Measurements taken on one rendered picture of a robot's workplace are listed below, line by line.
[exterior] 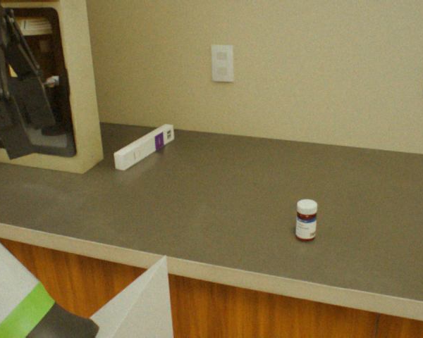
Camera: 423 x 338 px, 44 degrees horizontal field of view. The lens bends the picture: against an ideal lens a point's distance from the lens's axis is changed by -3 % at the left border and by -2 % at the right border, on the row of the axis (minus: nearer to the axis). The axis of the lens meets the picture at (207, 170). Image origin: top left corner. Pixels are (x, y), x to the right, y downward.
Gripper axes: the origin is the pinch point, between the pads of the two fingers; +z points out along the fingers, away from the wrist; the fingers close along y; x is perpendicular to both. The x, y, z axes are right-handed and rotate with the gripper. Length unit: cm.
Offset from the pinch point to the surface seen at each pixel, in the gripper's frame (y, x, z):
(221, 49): -98, 34, 10
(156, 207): -51, 6, 35
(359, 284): -15, 41, 46
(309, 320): -21, 31, 55
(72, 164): -75, -15, 26
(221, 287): -29, 16, 47
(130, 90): -115, 2, 17
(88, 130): -77, -9, 18
